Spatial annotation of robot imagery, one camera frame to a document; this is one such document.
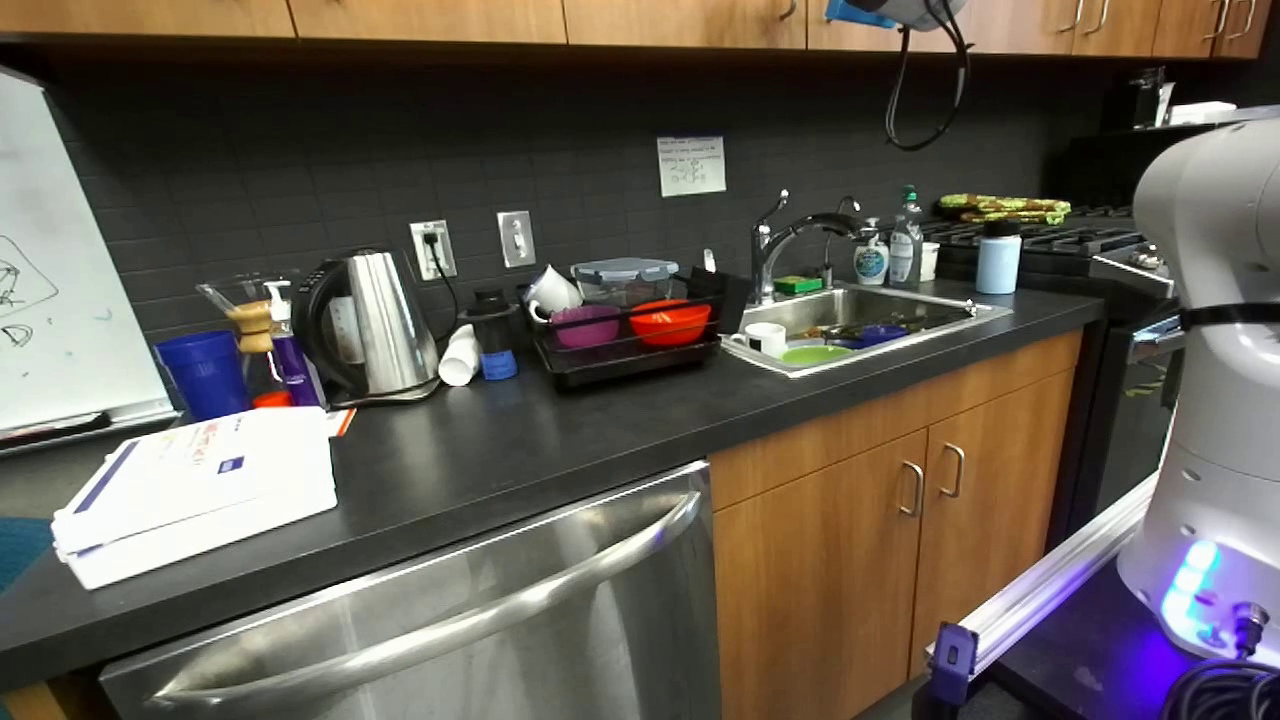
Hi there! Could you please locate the green cap dish soap bottle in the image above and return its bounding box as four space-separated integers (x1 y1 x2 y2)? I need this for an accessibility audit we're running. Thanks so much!
890 186 926 284

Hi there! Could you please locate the wall power outlet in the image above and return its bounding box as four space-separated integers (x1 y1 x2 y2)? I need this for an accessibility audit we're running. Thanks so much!
410 221 457 281

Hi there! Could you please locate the stainless steel dishwasher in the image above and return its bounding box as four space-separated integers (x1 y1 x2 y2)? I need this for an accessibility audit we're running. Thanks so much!
100 462 722 720

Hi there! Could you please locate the steel electric kettle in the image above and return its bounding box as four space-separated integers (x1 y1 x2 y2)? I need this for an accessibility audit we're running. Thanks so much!
293 252 439 406

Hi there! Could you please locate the chrome faucet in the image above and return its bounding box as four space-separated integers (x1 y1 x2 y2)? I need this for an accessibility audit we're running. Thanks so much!
753 189 864 305

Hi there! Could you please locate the purple bowl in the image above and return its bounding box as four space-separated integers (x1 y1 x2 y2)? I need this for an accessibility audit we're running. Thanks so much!
554 305 619 353

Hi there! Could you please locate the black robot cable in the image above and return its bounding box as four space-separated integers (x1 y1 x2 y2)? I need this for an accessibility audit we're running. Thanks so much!
879 0 974 158

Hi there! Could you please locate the white cup in sink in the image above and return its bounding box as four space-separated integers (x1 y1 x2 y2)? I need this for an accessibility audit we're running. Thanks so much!
743 322 789 357

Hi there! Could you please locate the white wall note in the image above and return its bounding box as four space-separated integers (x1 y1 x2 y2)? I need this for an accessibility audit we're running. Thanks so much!
655 136 729 200

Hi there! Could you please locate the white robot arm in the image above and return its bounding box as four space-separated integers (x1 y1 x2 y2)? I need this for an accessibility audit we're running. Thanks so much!
1117 113 1280 665

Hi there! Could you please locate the white pitcher mug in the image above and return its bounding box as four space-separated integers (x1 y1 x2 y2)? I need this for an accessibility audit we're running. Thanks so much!
524 270 582 323

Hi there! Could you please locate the green sponge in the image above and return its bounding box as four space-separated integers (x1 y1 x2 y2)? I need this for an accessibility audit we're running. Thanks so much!
775 276 824 297

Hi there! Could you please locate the black dish rack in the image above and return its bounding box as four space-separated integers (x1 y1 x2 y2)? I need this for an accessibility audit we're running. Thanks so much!
534 273 750 393

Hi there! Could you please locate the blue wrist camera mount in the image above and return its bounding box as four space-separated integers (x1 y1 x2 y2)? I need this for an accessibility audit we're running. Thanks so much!
828 0 891 30

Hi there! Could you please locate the stainless steel sink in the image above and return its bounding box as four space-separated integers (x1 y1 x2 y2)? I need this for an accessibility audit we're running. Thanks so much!
722 287 1003 379

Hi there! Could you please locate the red bowl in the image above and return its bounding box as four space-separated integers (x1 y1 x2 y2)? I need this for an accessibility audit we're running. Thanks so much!
627 302 713 350

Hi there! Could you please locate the blue plastic cup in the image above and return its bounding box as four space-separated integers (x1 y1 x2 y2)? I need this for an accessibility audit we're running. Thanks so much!
159 333 249 419

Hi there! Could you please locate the clear soap dispenser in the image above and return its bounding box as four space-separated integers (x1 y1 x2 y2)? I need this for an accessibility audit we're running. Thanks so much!
851 216 890 287

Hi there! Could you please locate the wall light switch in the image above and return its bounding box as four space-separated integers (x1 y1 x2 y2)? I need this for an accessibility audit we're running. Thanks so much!
497 209 537 270

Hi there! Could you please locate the white whiteboard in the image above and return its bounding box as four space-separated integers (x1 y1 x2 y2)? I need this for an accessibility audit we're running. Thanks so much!
0 72 175 443

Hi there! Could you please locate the green plate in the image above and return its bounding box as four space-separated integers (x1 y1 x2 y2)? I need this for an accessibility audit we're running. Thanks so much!
781 345 847 369

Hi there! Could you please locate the aluminium rail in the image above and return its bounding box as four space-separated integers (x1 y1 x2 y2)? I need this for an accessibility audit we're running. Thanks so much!
926 480 1155 714

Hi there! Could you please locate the black gas stove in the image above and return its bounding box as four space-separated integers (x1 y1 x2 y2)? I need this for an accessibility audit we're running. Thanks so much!
927 203 1185 541

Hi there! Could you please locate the glass pour-over coffee maker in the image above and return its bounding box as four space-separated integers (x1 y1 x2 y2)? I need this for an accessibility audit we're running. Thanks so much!
198 273 287 410

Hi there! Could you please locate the white paper box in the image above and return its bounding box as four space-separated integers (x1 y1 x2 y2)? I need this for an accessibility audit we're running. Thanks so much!
53 410 338 587

